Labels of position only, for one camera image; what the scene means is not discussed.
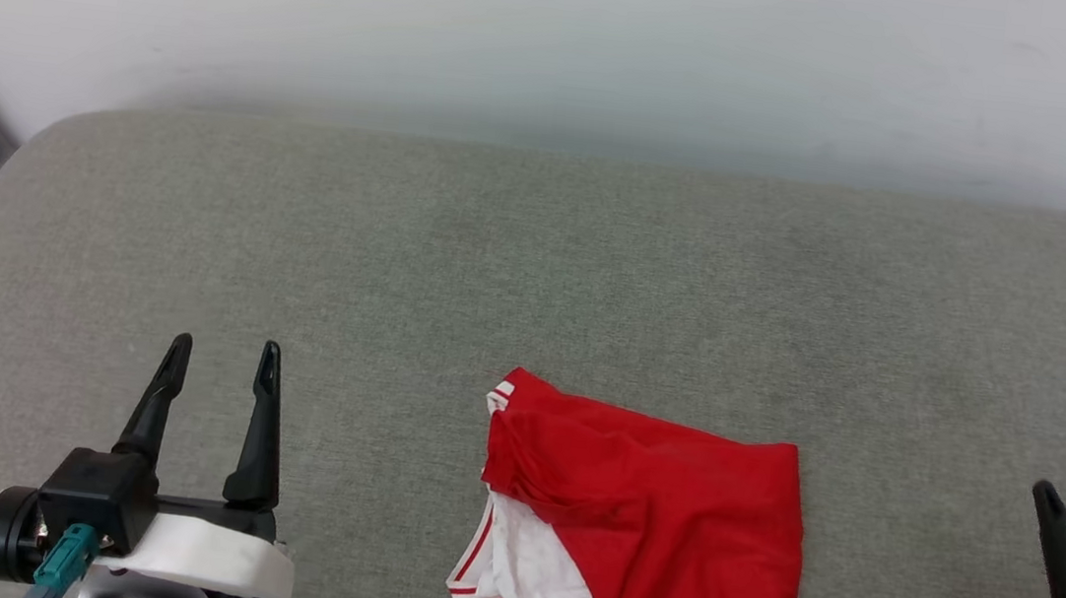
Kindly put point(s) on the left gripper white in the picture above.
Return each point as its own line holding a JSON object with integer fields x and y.
{"x": 209, "y": 552}

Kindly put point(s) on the red and white jersey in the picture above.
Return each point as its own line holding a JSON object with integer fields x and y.
{"x": 687, "y": 533}

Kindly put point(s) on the grey fabric sofa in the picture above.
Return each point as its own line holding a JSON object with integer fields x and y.
{"x": 595, "y": 276}

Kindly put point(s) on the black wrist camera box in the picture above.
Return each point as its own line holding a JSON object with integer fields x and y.
{"x": 102, "y": 491}

